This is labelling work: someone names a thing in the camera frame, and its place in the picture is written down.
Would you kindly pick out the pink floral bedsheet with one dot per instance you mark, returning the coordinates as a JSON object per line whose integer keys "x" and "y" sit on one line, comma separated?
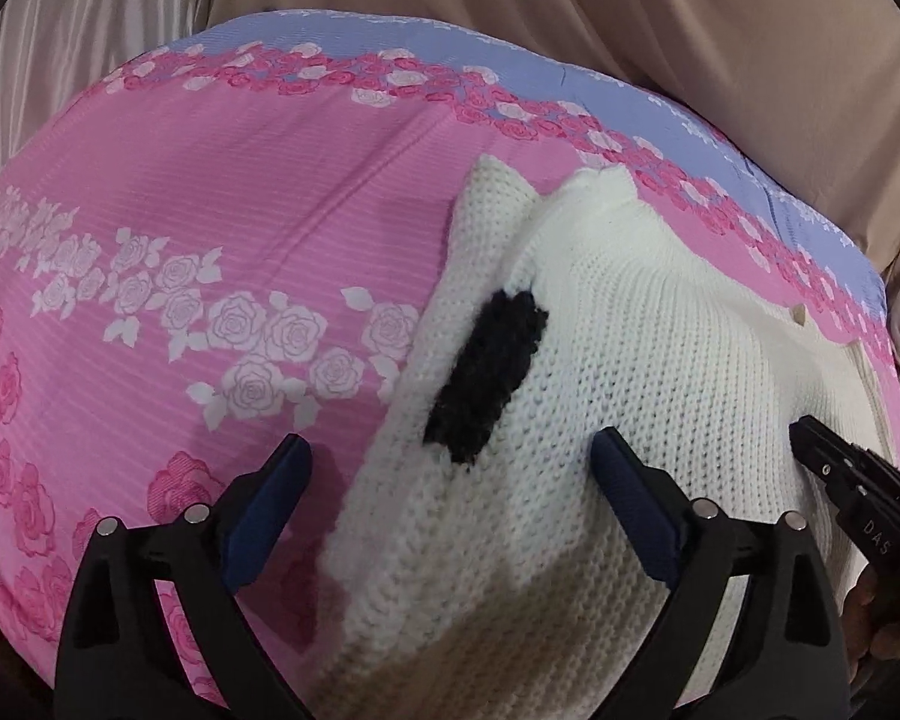
{"x": 195, "y": 202}

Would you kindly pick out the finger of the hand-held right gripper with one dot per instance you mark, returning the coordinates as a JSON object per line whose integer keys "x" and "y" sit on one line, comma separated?
{"x": 844, "y": 465}

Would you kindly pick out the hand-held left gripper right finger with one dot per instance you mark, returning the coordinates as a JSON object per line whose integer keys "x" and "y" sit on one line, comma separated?
{"x": 637, "y": 510}

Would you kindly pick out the person's right hand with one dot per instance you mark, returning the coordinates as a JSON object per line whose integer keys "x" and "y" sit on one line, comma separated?
{"x": 881, "y": 652}

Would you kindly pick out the white red navy knit sweater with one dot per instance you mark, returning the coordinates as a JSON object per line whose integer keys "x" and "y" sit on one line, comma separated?
{"x": 645, "y": 390}

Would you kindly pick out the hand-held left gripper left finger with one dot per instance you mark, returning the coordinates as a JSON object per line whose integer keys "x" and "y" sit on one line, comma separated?
{"x": 266, "y": 514}

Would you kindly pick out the white satin curtain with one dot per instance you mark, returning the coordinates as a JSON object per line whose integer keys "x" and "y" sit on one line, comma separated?
{"x": 82, "y": 37}

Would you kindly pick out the beige backdrop curtain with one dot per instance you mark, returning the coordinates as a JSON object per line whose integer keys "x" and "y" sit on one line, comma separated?
{"x": 645, "y": 15}

